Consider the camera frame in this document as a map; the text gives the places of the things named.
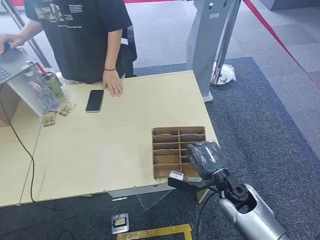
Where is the person's right hand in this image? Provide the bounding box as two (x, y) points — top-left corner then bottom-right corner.
(0, 33), (26, 55)

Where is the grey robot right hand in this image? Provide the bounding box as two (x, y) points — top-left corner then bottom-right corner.
(186, 141), (228, 182)

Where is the person's left hand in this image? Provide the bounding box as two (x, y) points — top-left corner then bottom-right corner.
(102, 69), (125, 98)

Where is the person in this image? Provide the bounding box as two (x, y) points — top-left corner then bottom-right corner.
(0, 0), (138, 98)

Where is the grey laptop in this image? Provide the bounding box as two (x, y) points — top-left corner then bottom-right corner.
(0, 42), (35, 86)

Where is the slanted metal pole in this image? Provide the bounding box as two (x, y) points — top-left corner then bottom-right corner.
(1, 0), (53, 69)

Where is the black smartphone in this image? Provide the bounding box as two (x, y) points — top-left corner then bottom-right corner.
(85, 89), (105, 114)

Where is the black chair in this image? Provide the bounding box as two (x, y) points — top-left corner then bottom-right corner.
(121, 25), (138, 78)

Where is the brown cardboard slot organizer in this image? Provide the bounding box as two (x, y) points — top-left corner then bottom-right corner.
(151, 125), (208, 181)

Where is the small brown snack packet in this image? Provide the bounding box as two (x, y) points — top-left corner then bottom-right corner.
(42, 110), (59, 128)
(58, 101), (77, 117)

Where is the clear plastic water bottle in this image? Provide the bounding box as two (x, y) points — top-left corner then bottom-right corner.
(24, 69), (60, 112)

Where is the green cup with red straw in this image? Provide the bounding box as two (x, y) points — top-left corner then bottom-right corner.
(35, 62), (64, 99)

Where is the round metal stand base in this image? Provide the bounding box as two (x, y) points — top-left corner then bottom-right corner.
(210, 61), (237, 87)

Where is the yellow floor tape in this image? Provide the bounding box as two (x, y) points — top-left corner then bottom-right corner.
(116, 223), (193, 240)

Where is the grey kiosk stand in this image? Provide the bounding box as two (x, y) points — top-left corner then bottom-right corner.
(186, 0), (242, 104)

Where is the silver floor socket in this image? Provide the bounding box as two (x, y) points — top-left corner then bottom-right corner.
(111, 212), (130, 235)

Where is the red barrier ribbon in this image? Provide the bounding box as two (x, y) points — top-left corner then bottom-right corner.
(242, 0), (320, 92)

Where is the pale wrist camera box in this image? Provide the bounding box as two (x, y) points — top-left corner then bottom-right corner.
(168, 170), (186, 190)

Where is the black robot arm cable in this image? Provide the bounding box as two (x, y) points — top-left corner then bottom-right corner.
(195, 187), (220, 240)

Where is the black power cable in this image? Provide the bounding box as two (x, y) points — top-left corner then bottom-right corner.
(0, 99), (36, 204)

